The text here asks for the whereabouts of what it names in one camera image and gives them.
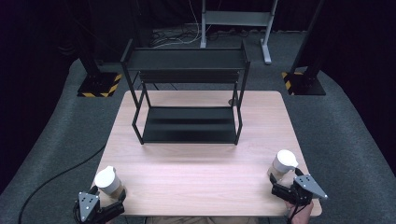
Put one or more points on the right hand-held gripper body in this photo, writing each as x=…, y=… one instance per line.
x=306, y=188

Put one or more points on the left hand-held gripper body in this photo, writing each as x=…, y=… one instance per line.
x=88, y=207

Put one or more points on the white-lidded jar with orange powder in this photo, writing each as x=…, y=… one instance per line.
x=106, y=182

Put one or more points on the white-lidded glass jar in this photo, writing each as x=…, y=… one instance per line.
x=284, y=161

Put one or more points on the black metal two-tier rack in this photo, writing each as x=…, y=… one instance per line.
x=186, y=59

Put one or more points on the person's right hand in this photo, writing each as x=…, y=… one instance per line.
x=305, y=214

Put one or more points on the black stand with striped base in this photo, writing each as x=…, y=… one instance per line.
x=306, y=84
x=98, y=85

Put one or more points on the grey metal stand frame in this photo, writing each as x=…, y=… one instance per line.
x=236, y=18

